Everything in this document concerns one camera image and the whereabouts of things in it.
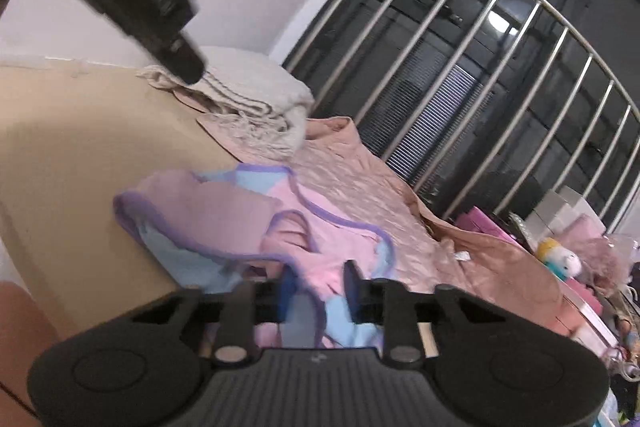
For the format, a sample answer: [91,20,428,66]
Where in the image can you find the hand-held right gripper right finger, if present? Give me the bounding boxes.
[344,259,507,366]

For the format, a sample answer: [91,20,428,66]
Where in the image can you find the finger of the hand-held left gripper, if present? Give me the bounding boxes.
[148,19,207,84]

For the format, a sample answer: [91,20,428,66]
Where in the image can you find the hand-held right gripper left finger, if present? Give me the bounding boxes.
[131,274,297,366]

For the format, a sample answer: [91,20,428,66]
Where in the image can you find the pink and blue garment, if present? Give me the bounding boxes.
[112,164,399,351]

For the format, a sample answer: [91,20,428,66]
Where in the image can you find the beige folded blanket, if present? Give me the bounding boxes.
[135,46,316,164]

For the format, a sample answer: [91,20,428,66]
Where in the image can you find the pink quilted blanket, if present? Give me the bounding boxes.
[172,84,576,339]

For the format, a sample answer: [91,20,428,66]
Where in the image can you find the pink box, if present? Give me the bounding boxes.
[454,206,527,250]

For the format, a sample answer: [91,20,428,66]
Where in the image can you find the white and yellow plush toy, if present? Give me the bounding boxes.
[536,236,584,282]

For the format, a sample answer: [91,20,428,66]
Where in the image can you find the white boxes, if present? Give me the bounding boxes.
[524,186,597,234]

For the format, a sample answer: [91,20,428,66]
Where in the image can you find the pink fluffy cloth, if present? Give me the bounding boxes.
[565,216,632,295]

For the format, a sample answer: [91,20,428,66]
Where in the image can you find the person's leg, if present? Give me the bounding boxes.
[0,279,62,419]

